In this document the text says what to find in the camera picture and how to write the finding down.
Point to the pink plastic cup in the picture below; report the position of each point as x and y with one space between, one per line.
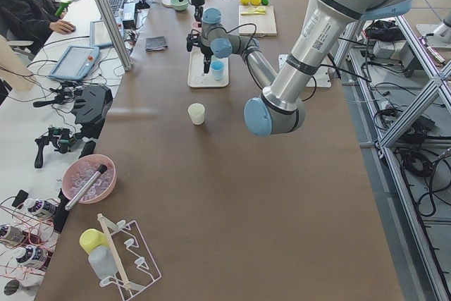
196 25

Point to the blue plastic cup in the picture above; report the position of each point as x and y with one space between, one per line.
217 70

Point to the cream plastic cup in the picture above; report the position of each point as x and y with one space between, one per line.
196 113

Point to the cream rabbit tray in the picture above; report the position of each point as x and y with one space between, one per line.
196 78

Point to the green bowl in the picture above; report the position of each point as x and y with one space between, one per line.
178 6

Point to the grey folded cloth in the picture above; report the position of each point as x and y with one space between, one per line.
155 43

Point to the yellow plastic knife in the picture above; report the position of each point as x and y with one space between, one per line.
245 13

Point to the wooden cutting board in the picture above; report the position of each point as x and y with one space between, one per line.
260 25

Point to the blue teach pendant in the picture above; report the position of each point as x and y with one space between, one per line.
99 35
75 63

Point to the metal muddler stick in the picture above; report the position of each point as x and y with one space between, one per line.
90 182

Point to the seated person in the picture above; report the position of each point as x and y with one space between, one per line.
34 20

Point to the pink bowl with ice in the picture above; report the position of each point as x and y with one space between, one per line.
97 168

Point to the yellow cup on rack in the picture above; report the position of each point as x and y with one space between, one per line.
92 238

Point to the grey cup on rack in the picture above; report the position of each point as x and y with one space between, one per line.
102 262

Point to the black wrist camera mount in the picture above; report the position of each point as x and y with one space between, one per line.
193 40

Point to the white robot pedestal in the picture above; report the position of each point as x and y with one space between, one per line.
322 76

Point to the white wire cup rack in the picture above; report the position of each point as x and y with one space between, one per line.
137 267

